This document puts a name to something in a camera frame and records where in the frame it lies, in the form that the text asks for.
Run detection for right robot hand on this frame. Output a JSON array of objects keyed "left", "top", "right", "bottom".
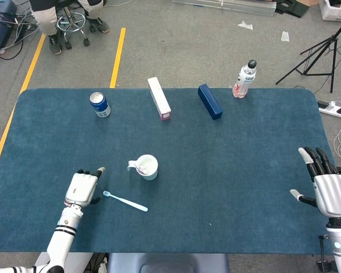
[{"left": 289, "top": 147, "right": 341, "bottom": 218}]

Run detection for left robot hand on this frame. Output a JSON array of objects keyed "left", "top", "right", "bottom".
[{"left": 64, "top": 167, "right": 106, "bottom": 208}]

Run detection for light blue toothbrush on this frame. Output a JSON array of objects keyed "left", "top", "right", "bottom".
[{"left": 102, "top": 190, "right": 149, "bottom": 213}]

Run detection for white printed toothpaste tube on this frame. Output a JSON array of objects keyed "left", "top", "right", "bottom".
[{"left": 135, "top": 162, "right": 151, "bottom": 175}]

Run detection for white cup with handle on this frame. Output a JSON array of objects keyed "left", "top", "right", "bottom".
[{"left": 127, "top": 154, "right": 159, "bottom": 181}]

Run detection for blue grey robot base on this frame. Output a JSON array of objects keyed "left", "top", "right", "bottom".
[{"left": 106, "top": 253, "right": 230, "bottom": 273}]

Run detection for blue soda can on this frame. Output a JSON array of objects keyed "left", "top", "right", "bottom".
[{"left": 89, "top": 92, "right": 111, "bottom": 118}]

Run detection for white pink box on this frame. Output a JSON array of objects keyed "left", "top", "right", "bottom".
[{"left": 147, "top": 77, "right": 172, "bottom": 122}]

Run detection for white power strip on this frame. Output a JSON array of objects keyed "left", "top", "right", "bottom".
[{"left": 317, "top": 100, "right": 341, "bottom": 119}]

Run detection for blue felt table mat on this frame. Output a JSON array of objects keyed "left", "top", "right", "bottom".
[{"left": 0, "top": 87, "right": 341, "bottom": 255}]

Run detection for black tripod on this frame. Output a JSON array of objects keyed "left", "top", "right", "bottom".
[{"left": 275, "top": 14, "right": 341, "bottom": 94}]

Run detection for pink drink plastic bottle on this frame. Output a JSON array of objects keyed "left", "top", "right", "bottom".
[{"left": 232, "top": 59, "right": 258, "bottom": 100}]

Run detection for dark blue long box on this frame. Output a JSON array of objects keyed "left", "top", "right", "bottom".
[{"left": 197, "top": 83, "right": 224, "bottom": 121}]

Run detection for chrome swivel stool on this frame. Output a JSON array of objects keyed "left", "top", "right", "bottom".
[{"left": 56, "top": 0, "right": 95, "bottom": 49}]

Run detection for person in beige trousers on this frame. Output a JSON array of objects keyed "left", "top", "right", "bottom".
[{"left": 30, "top": 0, "right": 110, "bottom": 55}]

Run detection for white storage bin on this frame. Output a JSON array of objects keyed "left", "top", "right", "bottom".
[{"left": 318, "top": 0, "right": 341, "bottom": 22}]

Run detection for black foam pieces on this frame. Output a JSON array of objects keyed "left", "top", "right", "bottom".
[{"left": 275, "top": 0, "right": 307, "bottom": 18}]

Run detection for aluminium profile rails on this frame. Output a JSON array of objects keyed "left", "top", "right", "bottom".
[{"left": 172, "top": 0, "right": 278, "bottom": 17}]

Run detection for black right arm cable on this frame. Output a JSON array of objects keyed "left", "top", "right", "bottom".
[{"left": 317, "top": 234, "right": 334, "bottom": 273}]

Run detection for tangled floor cables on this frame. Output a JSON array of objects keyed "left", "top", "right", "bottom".
[{"left": 0, "top": 5, "right": 40, "bottom": 60}]

